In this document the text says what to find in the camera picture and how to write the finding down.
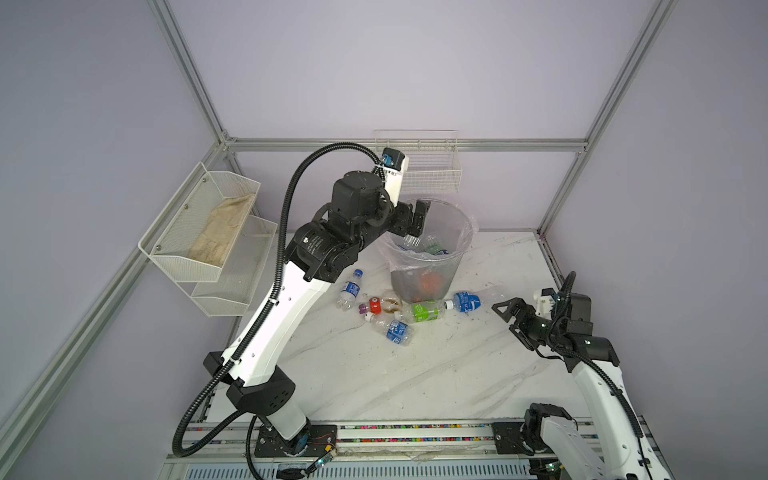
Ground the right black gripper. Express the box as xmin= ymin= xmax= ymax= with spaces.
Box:
xmin=491 ymin=297 xmax=564 ymax=346

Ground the orange label yellow-cap bottle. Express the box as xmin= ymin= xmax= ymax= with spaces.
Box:
xmin=418 ymin=271 xmax=444 ymax=299

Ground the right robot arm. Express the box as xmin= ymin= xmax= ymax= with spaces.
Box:
xmin=492 ymin=272 xmax=672 ymax=479

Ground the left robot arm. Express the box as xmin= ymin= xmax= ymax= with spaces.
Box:
xmin=171 ymin=142 xmax=429 ymax=458

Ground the clear plastic bin liner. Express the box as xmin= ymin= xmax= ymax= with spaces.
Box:
xmin=373 ymin=197 xmax=478 ymax=273

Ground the grey mesh waste bin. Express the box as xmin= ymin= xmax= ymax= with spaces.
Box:
xmin=377 ymin=198 xmax=477 ymax=303

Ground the green label clear bottle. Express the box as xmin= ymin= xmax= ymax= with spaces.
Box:
xmin=395 ymin=300 xmax=454 ymax=323

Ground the red cap small bottle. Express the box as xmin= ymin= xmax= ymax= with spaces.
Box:
xmin=358 ymin=295 xmax=402 ymax=316

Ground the small blue label bottle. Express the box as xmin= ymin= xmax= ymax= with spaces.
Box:
xmin=337 ymin=269 xmax=364 ymax=310

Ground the beige cloth in shelf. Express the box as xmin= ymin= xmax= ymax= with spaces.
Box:
xmin=188 ymin=194 xmax=256 ymax=267

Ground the white lower mesh shelf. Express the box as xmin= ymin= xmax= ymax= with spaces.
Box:
xmin=191 ymin=215 xmax=277 ymax=317

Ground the white mesh shelf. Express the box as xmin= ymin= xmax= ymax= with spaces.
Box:
xmin=138 ymin=163 xmax=261 ymax=283
xmin=191 ymin=215 xmax=277 ymax=317

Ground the white upper mesh shelf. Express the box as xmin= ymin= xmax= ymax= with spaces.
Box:
xmin=138 ymin=163 xmax=261 ymax=283

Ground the white wire wall basket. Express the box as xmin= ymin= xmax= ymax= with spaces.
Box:
xmin=373 ymin=129 xmax=462 ymax=195

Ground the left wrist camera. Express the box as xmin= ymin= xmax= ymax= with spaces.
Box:
xmin=380 ymin=147 xmax=410 ymax=205

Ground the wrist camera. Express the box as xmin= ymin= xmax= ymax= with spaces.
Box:
xmin=533 ymin=288 xmax=592 ymax=321
xmin=380 ymin=147 xmax=410 ymax=205

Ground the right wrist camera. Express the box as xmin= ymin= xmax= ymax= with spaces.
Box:
xmin=533 ymin=288 xmax=592 ymax=321

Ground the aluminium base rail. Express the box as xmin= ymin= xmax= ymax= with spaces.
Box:
xmin=158 ymin=418 xmax=568 ymax=479

